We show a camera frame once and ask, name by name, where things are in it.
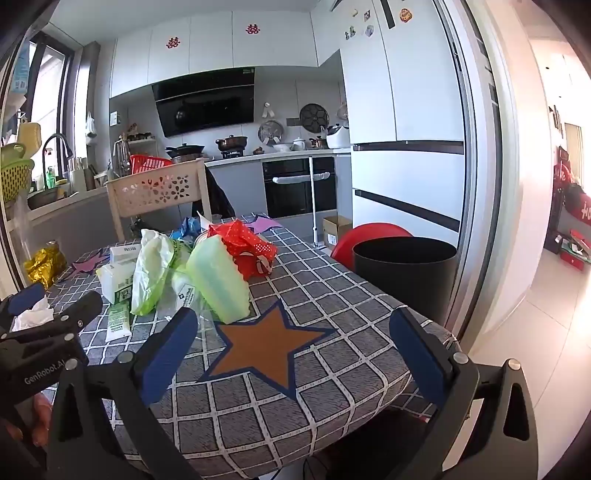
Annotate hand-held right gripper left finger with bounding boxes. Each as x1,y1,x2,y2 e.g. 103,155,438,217
46,307,199,480

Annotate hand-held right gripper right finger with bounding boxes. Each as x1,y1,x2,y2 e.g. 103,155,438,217
389,307,541,480

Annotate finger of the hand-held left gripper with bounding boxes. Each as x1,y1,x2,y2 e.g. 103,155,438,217
0,282,47,324
0,291,103,344

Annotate white tissue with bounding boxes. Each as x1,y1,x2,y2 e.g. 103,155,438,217
10,296,55,332

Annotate gold foil bag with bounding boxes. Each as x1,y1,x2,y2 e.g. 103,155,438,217
23,241,68,289

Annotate small green bottle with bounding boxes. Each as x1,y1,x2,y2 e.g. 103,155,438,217
105,302,132,343

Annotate white green-capped bottle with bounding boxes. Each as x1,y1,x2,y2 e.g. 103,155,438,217
96,262,139,305

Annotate clear plastic bag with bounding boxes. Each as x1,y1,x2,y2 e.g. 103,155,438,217
159,272,218,324

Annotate black trash bin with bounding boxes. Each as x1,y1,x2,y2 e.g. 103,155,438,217
352,237,459,326

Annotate white carton box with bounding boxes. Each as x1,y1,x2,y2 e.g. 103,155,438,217
109,244,141,265

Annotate lime green plastic bag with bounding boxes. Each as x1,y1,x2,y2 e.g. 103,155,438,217
130,228,192,317

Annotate pale green plastic pack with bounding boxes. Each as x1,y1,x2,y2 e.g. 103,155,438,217
186,234,251,324

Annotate red polka-dot bag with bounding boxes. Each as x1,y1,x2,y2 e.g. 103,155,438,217
207,220,279,281

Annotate person's left hand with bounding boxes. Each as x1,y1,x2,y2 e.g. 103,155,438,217
0,392,55,448

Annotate green plastic colander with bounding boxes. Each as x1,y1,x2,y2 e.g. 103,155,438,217
0,143,35,204

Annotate white utensil holder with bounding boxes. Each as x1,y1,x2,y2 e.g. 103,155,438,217
68,157,88,193

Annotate red round stool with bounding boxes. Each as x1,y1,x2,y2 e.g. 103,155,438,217
330,223,414,268

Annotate beige cutout chair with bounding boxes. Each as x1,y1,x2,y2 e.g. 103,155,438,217
105,159,213,241

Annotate brown cardboard box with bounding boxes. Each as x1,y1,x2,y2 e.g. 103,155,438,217
322,215,353,250

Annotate black kitchen faucet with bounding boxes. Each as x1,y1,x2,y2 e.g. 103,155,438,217
42,134,75,183

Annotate silver metal jug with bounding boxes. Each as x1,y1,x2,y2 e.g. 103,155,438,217
112,136,132,178

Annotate red plastic basket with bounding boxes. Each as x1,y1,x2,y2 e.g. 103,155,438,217
130,154,174,175

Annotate dark jacket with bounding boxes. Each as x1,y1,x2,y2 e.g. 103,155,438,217
203,166,236,220

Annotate white floor mop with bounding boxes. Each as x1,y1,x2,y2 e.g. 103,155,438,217
308,156,334,253

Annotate grey kitchen base cabinet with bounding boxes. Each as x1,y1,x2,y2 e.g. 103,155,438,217
28,150,354,259

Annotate red gift box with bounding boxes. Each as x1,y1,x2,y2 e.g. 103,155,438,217
556,231,591,266

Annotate black wok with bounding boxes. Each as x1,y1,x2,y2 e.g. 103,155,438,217
165,143,205,158

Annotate black built-in oven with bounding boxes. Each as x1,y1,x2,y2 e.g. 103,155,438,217
262,157,337,219

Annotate dark-framed window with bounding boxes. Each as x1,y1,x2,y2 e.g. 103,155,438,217
0,32,77,153

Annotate red printed bag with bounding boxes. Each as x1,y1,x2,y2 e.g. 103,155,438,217
564,182,591,222

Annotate bronze cooking pot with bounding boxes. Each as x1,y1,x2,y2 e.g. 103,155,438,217
215,135,249,152

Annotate white rice cooker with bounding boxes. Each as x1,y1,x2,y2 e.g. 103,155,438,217
326,124,351,149

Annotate black range hood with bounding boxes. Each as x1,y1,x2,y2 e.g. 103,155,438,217
151,67,256,138

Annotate steel pan lid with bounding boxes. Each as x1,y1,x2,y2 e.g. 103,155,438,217
257,120,284,145

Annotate round dark hanging tray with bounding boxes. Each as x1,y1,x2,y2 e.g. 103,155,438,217
299,103,328,132

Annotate white refrigerator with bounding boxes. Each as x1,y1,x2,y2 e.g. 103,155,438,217
339,0,467,234

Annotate white upper cabinets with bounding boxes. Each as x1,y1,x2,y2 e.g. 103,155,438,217
111,7,342,97

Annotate grey sliding door frame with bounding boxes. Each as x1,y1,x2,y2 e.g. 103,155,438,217
438,0,522,352

